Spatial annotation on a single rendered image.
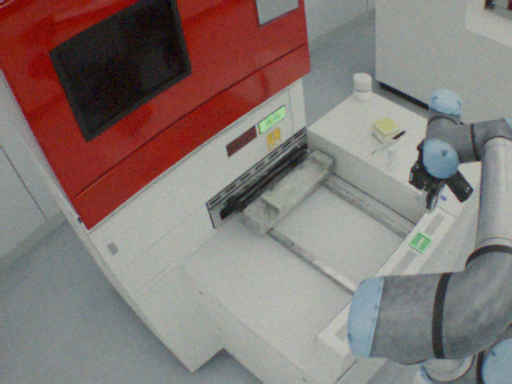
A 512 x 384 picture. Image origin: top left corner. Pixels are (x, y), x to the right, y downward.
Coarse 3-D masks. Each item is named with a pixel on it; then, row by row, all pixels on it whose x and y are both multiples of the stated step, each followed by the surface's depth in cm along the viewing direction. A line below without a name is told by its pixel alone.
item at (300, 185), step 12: (312, 168) 151; (324, 168) 151; (288, 180) 149; (300, 180) 148; (312, 180) 148; (276, 192) 146; (288, 192) 145; (300, 192) 145; (264, 204) 143; (288, 204) 142; (276, 216) 140; (252, 228) 139; (264, 228) 138
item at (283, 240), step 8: (272, 232) 139; (280, 232) 139; (280, 240) 137; (288, 240) 136; (288, 248) 137; (296, 248) 134; (304, 256) 132; (312, 256) 131; (312, 264) 131; (320, 264) 129; (320, 272) 130; (328, 272) 127; (336, 272) 126; (336, 280) 125; (344, 280) 124; (344, 288) 124; (352, 288) 122
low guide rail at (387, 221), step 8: (320, 184) 153; (328, 184) 150; (336, 184) 149; (336, 192) 149; (344, 192) 146; (352, 200) 144; (360, 200) 143; (360, 208) 144; (368, 208) 140; (376, 208) 140; (376, 216) 139; (384, 216) 137; (384, 224) 138; (392, 224) 135; (400, 224) 134; (400, 232) 134; (408, 232) 132
